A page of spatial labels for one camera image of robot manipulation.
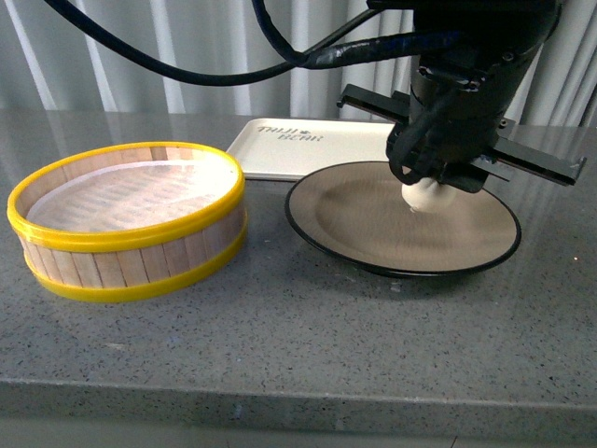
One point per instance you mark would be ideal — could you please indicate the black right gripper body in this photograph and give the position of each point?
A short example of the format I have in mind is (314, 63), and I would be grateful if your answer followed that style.
(451, 128)

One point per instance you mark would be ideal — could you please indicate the white steamed bun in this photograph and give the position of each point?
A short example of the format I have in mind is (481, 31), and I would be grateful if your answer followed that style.
(428, 196)

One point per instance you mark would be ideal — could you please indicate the brown plate with black rim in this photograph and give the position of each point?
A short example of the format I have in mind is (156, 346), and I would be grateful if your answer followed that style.
(356, 212)

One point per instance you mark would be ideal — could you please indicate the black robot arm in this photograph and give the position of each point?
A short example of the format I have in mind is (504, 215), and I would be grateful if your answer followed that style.
(477, 35)

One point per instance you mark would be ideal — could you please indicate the cream rectangular bear tray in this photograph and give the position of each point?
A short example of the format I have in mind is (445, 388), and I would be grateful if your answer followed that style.
(288, 149)

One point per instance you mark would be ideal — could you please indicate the white steamer liner paper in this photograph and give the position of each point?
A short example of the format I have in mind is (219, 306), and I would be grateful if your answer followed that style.
(133, 196)

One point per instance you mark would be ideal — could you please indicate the yellow-rimmed wooden steamer basket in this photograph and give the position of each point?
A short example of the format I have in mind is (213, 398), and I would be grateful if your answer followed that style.
(135, 264)

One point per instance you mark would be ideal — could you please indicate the grey pleated curtain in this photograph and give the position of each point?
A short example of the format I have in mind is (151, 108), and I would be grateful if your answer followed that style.
(48, 64)

